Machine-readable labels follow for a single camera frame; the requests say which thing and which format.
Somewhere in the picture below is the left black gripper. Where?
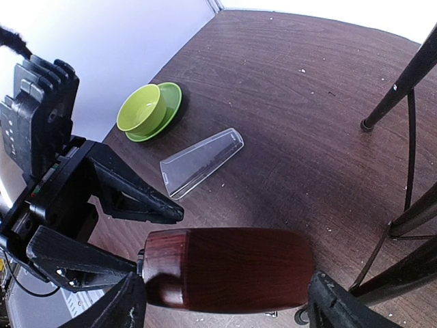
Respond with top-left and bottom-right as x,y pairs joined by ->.
1,137 -> 184,292

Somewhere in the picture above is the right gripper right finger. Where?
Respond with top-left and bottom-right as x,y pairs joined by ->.
308,271 -> 400,328

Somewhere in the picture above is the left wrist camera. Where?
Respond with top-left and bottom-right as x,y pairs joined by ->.
1,55 -> 79,181

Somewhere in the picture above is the green bowl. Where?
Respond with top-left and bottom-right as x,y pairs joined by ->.
116,82 -> 183,143

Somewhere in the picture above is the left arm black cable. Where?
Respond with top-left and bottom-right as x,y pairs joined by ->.
0,24 -> 32,62

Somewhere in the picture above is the black music stand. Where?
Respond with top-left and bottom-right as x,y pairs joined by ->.
294,20 -> 437,325

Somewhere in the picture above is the clear plastic metronome cover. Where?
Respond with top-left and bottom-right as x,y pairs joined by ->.
160,128 -> 244,200

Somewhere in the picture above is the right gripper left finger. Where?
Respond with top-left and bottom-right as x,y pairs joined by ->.
61,273 -> 146,327

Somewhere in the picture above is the brown wooden metronome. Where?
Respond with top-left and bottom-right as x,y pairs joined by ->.
142,228 -> 315,314

